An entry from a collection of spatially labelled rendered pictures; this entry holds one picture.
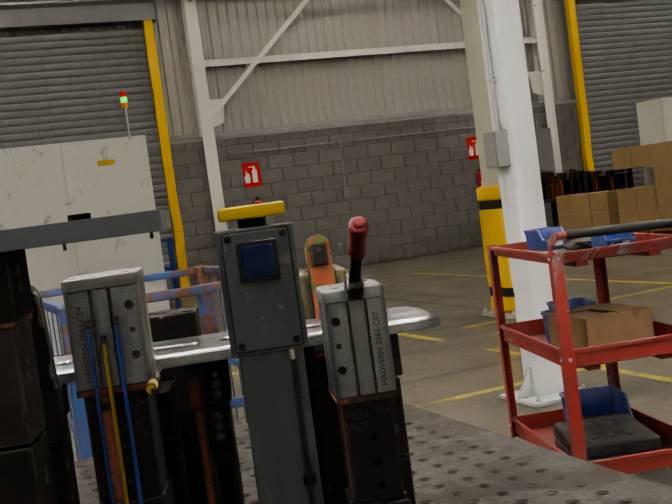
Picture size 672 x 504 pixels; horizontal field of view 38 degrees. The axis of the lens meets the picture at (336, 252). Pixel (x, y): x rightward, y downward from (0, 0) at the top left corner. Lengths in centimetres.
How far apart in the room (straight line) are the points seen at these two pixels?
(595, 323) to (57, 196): 667
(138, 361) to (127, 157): 830
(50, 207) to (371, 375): 819
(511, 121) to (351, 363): 403
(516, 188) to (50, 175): 522
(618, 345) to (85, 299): 236
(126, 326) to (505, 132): 410
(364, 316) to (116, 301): 26
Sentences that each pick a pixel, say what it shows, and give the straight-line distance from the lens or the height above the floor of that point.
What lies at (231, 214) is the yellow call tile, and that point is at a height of 115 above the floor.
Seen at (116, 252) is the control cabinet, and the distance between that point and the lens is 924.
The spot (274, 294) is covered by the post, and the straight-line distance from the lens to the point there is 86.
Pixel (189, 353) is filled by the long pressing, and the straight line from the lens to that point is 115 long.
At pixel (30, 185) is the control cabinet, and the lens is 915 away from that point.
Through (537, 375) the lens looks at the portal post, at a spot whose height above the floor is 13.
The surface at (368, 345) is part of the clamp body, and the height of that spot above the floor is 100.
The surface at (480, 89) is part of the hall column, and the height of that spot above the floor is 191.
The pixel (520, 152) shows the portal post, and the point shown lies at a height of 127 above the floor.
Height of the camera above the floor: 115
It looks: 3 degrees down
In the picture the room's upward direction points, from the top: 8 degrees counter-clockwise
